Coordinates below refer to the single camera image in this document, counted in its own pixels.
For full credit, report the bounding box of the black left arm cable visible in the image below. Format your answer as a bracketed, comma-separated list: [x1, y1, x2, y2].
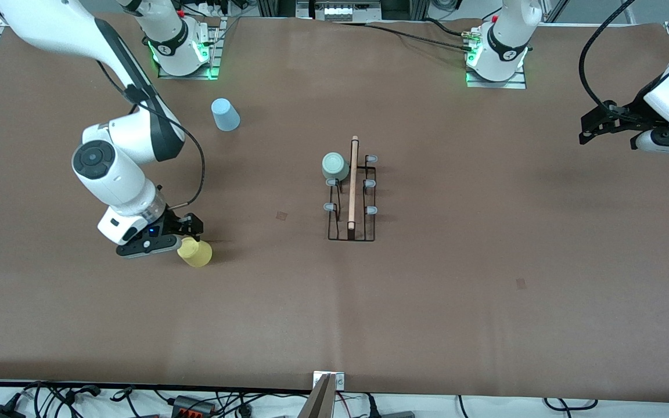
[578, 0, 638, 114]

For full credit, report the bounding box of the black cable on table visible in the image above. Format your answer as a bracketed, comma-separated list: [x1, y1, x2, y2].
[334, 17, 477, 53]

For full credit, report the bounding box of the black plug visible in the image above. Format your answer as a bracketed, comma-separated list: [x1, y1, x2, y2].
[364, 395, 415, 418]

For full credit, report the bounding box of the grey metal bar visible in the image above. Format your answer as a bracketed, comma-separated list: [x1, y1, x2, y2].
[298, 373, 337, 418]

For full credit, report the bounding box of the pale green plastic cup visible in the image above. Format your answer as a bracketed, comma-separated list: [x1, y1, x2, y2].
[321, 152, 351, 181]

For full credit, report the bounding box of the black looped cable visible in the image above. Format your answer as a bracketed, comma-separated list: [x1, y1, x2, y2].
[542, 397, 598, 411]

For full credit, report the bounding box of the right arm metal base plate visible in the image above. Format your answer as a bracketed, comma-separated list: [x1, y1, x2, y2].
[157, 16, 228, 81]

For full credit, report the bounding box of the light blue plastic cup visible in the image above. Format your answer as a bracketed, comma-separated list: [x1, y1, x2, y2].
[211, 98, 241, 132]

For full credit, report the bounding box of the yellow plastic cup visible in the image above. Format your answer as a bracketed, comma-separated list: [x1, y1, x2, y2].
[177, 236, 213, 268]

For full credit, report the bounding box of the orange black connector block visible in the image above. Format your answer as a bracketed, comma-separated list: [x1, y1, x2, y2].
[172, 395, 217, 416]

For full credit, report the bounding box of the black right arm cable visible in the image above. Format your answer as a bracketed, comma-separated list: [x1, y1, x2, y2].
[96, 58, 207, 210]

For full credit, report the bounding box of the black wire cup holder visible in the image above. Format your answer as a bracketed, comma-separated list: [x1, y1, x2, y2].
[324, 136, 379, 242]

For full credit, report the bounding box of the small metal table bracket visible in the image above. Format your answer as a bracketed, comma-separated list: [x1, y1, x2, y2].
[313, 372, 345, 391]

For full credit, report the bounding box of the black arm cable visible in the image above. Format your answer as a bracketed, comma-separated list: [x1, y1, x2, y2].
[578, 0, 638, 114]
[96, 58, 207, 210]

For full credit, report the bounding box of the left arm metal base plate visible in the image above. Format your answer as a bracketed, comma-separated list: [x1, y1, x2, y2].
[465, 63, 527, 90]

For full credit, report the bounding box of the grey control box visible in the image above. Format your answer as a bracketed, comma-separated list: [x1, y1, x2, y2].
[296, 0, 383, 21]

